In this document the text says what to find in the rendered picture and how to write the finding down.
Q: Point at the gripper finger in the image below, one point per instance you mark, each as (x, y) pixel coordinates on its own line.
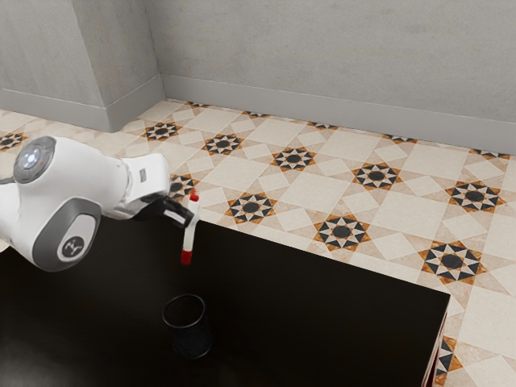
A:
(178, 213)

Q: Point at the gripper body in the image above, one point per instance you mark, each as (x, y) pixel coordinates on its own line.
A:
(150, 209)

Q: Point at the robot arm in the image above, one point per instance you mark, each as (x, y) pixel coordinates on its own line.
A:
(52, 209)

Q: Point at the white and red marker pen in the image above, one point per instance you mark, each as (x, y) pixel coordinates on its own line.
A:
(188, 230)

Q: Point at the black mesh pen holder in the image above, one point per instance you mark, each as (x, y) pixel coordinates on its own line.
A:
(187, 330)

